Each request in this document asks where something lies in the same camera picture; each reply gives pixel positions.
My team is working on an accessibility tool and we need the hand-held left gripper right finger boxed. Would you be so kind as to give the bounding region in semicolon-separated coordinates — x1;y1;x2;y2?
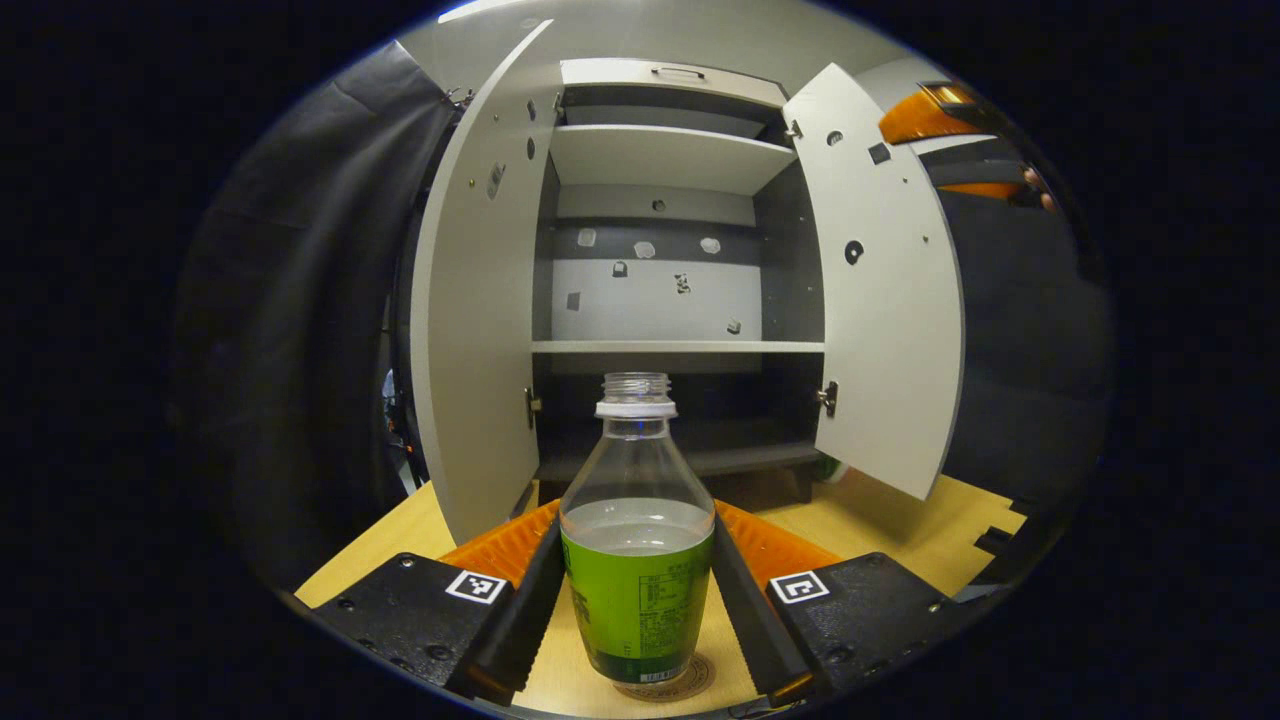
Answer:
711;500;1002;705

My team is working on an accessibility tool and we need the green label clear bottle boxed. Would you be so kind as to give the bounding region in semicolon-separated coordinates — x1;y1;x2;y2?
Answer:
558;372;717;686

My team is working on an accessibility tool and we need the white cabinet drawer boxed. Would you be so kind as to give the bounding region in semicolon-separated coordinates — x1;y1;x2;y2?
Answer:
560;58;789;109

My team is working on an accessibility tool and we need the white cabinet door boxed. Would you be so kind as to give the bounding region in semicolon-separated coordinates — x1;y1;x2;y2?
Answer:
410;20;556;546

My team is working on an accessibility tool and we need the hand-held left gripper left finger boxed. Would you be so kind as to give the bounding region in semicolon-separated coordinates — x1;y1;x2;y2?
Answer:
308;500;567;707

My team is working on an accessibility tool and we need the ceiling light panel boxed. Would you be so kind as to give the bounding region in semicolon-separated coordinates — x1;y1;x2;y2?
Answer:
440;0;561;23

